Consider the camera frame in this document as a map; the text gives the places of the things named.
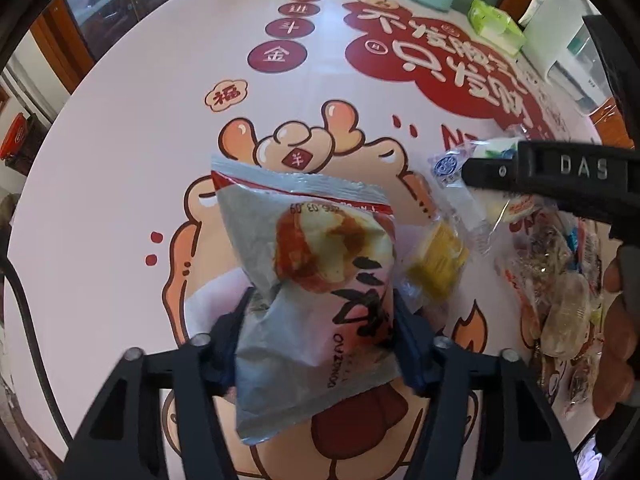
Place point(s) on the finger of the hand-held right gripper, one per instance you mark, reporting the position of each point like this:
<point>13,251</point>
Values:
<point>487,174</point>

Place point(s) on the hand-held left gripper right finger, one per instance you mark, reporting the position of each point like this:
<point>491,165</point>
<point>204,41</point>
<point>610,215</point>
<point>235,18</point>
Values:
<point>407,342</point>

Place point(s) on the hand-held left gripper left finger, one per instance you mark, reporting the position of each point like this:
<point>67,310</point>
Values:
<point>234,322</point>

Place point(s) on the clear snack packet blue label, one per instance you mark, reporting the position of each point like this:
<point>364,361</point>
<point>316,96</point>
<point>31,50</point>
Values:
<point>450,172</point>

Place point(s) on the grey snack packet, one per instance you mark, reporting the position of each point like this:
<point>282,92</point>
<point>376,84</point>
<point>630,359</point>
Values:
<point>300,350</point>

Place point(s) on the pile of wrapped snacks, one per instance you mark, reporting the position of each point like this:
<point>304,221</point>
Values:
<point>560,290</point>

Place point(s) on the person's right hand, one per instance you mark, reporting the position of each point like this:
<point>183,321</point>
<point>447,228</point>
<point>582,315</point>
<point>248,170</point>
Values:
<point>620,350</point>

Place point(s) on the yellow snack in clear wrapper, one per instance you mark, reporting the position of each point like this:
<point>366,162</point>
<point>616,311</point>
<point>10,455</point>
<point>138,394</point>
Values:
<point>440,260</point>

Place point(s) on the green tissue pack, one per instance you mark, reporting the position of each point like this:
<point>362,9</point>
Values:
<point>495,25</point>

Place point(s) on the white countertop storage cabinet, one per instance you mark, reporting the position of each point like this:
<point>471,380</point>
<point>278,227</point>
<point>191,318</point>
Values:
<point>560,25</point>

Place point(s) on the red container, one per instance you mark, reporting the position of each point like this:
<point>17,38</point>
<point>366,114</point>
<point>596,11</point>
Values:
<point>12,135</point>

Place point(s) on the glass door display cabinet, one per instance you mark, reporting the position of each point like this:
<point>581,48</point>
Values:
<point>125,5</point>

